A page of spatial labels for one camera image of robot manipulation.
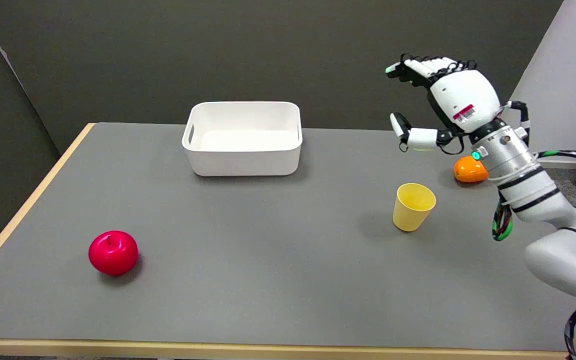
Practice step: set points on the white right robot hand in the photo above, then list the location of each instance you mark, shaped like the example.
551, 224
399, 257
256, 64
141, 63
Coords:
460, 97

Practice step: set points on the yellow plastic cup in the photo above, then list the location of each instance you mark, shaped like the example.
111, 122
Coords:
412, 207

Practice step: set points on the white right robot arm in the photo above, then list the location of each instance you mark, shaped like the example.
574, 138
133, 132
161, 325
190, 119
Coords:
535, 200

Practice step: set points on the orange toy mango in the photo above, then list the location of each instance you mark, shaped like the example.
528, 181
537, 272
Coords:
469, 170

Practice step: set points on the white plastic storage bin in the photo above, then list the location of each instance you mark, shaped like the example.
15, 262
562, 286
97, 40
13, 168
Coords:
243, 140

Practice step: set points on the red toy apple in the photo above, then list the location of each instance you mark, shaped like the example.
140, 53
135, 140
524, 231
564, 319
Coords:
113, 252

